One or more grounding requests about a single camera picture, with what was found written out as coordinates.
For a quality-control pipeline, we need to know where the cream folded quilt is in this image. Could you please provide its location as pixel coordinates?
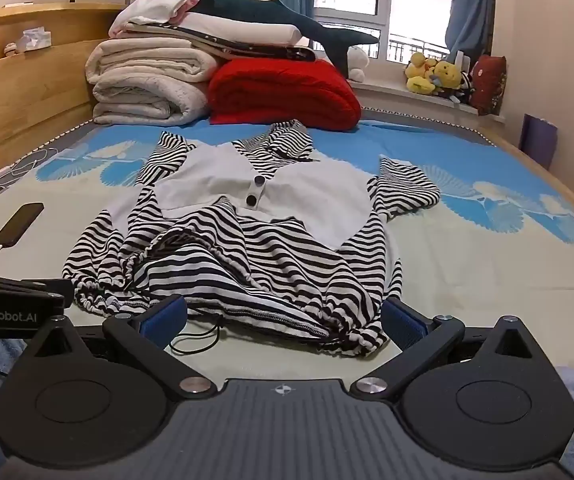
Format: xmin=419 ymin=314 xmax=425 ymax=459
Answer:
xmin=86 ymin=35 xmax=225 ymax=84

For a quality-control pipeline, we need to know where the blue printed bed sheet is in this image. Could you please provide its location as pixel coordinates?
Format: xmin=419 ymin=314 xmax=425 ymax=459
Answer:
xmin=0 ymin=120 xmax=574 ymax=376

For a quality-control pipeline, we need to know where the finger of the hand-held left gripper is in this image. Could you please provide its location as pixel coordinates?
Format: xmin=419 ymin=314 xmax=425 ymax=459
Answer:
xmin=0 ymin=251 xmax=74 ymax=306

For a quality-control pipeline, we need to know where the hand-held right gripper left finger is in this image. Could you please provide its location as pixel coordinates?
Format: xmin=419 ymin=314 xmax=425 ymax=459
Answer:
xmin=26 ymin=294 xmax=218 ymax=401

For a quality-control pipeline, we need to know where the black white striped top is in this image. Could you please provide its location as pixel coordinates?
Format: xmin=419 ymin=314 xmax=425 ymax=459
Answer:
xmin=62 ymin=119 xmax=441 ymax=358

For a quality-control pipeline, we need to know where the black phone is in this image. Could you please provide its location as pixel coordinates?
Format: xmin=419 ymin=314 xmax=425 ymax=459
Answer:
xmin=0 ymin=202 xmax=45 ymax=250

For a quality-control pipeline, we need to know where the white textured folded quilt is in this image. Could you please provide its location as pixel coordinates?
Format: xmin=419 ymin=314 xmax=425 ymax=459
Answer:
xmin=92 ymin=67 xmax=213 ymax=127

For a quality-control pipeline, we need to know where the wooden headboard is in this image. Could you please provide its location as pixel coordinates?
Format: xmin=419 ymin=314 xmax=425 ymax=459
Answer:
xmin=0 ymin=2 xmax=128 ymax=188

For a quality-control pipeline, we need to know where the white plush toy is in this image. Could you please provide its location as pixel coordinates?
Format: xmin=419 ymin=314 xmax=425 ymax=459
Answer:
xmin=347 ymin=45 xmax=370 ymax=82

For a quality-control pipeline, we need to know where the dark red cushion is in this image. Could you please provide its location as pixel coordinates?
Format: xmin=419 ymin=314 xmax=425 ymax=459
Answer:
xmin=469 ymin=54 xmax=508 ymax=116

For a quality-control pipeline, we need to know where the window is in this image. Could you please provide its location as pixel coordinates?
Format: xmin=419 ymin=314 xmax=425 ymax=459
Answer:
xmin=312 ymin=0 xmax=460 ymax=63

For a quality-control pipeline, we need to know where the tissue pack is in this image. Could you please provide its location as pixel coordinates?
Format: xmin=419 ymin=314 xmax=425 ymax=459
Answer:
xmin=17 ymin=26 xmax=52 ymax=51

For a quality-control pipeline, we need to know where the purple box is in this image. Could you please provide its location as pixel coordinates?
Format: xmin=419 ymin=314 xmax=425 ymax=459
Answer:
xmin=521 ymin=114 xmax=558 ymax=170

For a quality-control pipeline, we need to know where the red folded blanket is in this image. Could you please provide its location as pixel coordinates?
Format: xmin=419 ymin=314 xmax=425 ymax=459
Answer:
xmin=207 ymin=58 xmax=363 ymax=131

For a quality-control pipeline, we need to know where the dark teal shark plush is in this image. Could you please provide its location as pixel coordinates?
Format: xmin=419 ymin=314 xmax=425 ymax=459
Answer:
xmin=194 ymin=0 xmax=380 ymax=73

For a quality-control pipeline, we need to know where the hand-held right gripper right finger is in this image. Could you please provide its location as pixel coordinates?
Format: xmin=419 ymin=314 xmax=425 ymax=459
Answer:
xmin=349 ymin=297 xmax=550 ymax=401

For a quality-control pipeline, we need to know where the yellow duck plush toy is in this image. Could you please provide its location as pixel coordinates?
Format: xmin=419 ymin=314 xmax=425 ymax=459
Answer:
xmin=406 ymin=52 xmax=440 ymax=95

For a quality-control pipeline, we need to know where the yellow round plush toy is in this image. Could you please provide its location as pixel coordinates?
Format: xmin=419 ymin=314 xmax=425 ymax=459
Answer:
xmin=434 ymin=60 xmax=464 ymax=97

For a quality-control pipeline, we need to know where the black white striped plush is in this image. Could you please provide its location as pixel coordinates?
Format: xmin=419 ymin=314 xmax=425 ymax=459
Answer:
xmin=454 ymin=72 xmax=476 ymax=106

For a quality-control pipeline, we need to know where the dark patterned folded cloth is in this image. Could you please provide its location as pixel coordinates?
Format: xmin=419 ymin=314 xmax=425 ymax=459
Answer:
xmin=112 ymin=22 xmax=318 ymax=63

